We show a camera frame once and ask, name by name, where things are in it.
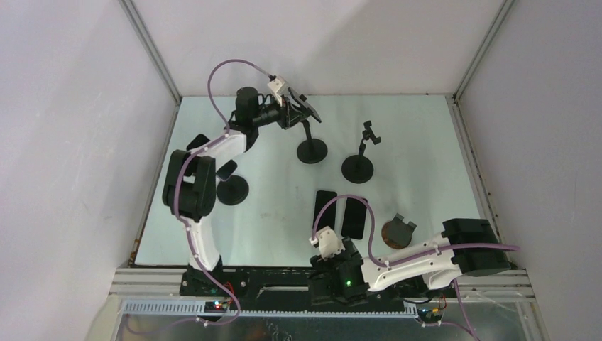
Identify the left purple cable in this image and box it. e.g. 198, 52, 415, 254
123, 58, 276, 336

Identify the left small circuit board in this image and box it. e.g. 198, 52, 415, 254
203, 301, 229, 313

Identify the purple cable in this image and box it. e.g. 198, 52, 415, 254
311, 193, 520, 341
123, 58, 276, 336

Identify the small circuit board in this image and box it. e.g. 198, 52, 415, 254
203, 301, 229, 313
418, 308, 444, 326

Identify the black front mounting rail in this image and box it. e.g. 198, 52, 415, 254
178, 266, 462, 315

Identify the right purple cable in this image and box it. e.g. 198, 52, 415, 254
311, 193, 520, 341

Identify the right small circuit board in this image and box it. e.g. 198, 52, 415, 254
418, 308, 444, 326

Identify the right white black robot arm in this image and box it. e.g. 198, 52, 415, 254
308, 218, 519, 306

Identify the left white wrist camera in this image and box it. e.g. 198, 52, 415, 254
267, 75, 289, 107

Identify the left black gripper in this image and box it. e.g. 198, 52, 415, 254
252, 94, 308, 131

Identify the brown base phone stand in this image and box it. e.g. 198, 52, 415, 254
381, 213, 417, 250

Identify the teal blue phone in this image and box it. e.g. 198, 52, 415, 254
312, 190, 338, 232

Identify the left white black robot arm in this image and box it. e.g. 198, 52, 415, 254
162, 87, 321, 296

